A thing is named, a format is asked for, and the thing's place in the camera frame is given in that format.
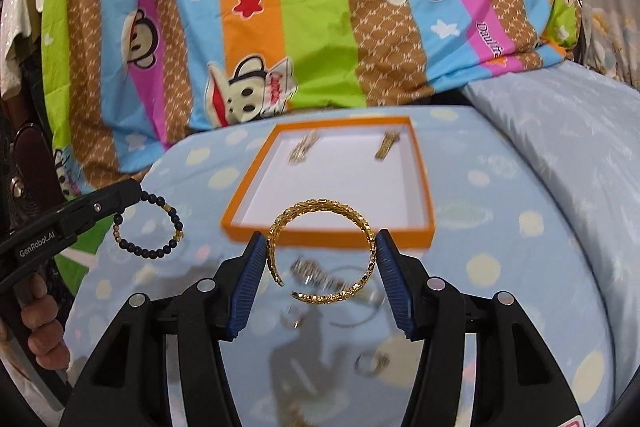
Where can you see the green cloth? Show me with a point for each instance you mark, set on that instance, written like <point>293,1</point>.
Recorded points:
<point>80,262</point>

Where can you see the orange shallow box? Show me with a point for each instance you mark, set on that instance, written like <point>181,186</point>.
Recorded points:
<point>325,172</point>

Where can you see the grey floral cloth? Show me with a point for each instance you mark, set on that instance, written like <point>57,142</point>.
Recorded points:
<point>610,7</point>

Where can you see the silver wristwatch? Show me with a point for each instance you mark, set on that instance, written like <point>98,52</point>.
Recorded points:
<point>312,276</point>

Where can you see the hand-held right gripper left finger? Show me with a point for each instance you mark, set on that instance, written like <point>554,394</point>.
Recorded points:
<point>250,279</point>

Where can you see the striped cartoon printed blanket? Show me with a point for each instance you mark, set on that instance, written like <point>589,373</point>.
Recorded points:
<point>310,7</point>

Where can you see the dark brown bag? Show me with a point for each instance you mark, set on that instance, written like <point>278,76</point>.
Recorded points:
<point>25,167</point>

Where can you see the light blue pillow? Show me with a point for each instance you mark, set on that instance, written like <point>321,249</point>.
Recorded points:
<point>560,147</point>

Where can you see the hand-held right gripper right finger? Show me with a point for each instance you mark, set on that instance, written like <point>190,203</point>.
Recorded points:
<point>395,287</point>

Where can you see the person's left hand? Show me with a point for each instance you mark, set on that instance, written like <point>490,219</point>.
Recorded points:
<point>42,322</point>

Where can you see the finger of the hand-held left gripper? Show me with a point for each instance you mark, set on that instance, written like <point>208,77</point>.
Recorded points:
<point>107,202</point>

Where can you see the blue dotted cloth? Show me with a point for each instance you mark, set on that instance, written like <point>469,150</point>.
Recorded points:
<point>500,217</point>

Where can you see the gold wristwatch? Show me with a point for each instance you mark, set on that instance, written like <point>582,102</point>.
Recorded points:
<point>387,146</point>

